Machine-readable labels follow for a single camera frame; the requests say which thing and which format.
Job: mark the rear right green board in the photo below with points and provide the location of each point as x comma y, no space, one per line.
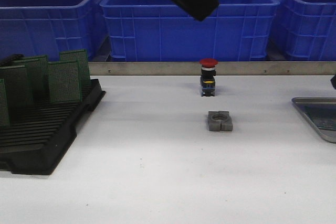
81,56

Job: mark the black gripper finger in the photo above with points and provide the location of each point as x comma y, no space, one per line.
333,81

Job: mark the dark green left board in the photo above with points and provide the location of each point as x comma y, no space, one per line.
18,90

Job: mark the blue plastic crate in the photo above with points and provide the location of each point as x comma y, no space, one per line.
160,31
304,30
47,27

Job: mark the right blue plastic crate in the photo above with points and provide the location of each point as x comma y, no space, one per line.
304,30

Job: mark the silver metal tray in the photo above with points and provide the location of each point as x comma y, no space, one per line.
300,102

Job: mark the grey metal clamp block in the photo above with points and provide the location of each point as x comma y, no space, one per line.
219,121

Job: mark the green perforated board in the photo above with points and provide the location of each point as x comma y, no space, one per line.
64,82
322,117

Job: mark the leftmost edge green board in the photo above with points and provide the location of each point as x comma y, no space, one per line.
5,121

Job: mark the red emergency stop button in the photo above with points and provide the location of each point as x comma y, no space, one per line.
207,79

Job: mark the left blue plastic crate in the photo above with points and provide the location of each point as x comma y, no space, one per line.
47,27

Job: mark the centre blue plastic crate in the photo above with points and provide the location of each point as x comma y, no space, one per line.
160,31

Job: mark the black slotted board rack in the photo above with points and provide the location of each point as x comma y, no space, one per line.
40,135

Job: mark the rear left green board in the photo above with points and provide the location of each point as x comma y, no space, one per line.
44,60

